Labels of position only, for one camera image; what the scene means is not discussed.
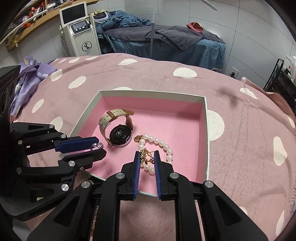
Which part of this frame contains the purple floral blanket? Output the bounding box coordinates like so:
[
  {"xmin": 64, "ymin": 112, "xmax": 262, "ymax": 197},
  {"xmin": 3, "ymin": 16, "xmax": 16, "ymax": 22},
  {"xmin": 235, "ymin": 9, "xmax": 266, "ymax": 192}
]
[{"xmin": 10, "ymin": 56, "xmax": 57, "ymax": 123}]

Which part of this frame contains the blue crumpled duvet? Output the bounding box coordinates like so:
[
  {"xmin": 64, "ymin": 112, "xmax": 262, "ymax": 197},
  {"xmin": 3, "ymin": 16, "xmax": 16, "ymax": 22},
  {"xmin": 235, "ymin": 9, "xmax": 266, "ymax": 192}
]
[{"xmin": 95, "ymin": 11, "xmax": 152, "ymax": 35}]

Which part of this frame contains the wooden cubby shelf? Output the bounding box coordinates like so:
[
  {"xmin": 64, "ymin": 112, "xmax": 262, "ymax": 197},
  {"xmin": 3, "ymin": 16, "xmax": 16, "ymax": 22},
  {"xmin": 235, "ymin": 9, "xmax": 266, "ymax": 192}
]
[{"xmin": 5, "ymin": 0, "xmax": 102, "ymax": 52}]

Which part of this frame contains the white beauty machine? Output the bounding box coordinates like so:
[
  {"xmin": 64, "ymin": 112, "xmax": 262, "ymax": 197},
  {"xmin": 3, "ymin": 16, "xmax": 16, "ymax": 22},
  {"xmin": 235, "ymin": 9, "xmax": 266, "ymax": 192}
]
[{"xmin": 59, "ymin": 1, "xmax": 101, "ymax": 57}]

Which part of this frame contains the blue massage bed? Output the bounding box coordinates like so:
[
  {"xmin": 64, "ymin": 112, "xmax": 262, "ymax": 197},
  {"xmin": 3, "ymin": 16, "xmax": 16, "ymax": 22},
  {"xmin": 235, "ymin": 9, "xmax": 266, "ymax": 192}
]
[{"xmin": 100, "ymin": 25, "xmax": 226, "ymax": 72}]

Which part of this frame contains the gold chain charm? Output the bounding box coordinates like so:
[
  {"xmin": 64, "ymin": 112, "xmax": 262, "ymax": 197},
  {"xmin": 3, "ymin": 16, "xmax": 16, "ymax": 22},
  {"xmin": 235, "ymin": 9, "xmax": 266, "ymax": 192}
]
[{"xmin": 134, "ymin": 135, "xmax": 154, "ymax": 167}]

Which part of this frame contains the dark grey towel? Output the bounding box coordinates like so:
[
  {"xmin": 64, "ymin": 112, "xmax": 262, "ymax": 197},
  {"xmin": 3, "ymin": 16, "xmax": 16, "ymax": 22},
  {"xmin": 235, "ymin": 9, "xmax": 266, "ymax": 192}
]
[{"xmin": 154, "ymin": 26, "xmax": 204, "ymax": 50}]

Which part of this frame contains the red folded cloth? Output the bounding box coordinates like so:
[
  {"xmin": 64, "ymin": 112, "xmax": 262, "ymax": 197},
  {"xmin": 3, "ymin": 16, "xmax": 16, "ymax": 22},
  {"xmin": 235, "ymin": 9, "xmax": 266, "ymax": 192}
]
[{"xmin": 187, "ymin": 22, "xmax": 204, "ymax": 33}]

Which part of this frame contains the pink polka dot bedsheet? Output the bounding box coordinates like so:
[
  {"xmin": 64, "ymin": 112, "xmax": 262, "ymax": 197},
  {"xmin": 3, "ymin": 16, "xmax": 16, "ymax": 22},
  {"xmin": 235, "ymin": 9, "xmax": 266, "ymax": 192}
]
[{"xmin": 18, "ymin": 54, "xmax": 295, "ymax": 240}]

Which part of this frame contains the white arc floor lamp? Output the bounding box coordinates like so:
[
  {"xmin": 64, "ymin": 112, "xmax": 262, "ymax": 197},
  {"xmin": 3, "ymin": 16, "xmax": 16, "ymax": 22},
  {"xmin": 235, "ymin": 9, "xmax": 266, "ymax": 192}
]
[{"xmin": 149, "ymin": 0, "xmax": 219, "ymax": 60}]

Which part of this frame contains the white pearl bracelet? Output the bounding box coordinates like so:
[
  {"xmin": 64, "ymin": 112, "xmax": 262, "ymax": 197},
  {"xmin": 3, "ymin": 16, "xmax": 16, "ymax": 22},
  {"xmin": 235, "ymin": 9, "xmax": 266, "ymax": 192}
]
[{"xmin": 137, "ymin": 133, "xmax": 174, "ymax": 176}]

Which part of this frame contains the mint green pink jewelry box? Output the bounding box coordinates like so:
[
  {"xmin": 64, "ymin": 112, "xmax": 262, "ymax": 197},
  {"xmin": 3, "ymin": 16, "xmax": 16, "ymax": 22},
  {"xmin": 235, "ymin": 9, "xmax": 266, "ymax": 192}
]
[{"xmin": 70, "ymin": 90, "xmax": 209, "ymax": 183}]

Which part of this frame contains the beige strap wrist watch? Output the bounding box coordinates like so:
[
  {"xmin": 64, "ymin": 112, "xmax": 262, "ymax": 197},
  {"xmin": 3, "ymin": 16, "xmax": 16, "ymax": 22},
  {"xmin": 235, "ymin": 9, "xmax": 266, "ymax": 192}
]
[{"xmin": 98, "ymin": 108, "xmax": 134, "ymax": 147}]

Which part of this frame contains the black trolley cart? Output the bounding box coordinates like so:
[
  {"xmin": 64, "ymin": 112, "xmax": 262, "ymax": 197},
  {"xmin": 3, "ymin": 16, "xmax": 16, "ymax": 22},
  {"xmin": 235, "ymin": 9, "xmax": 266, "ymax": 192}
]
[{"xmin": 263, "ymin": 59, "xmax": 296, "ymax": 113}]

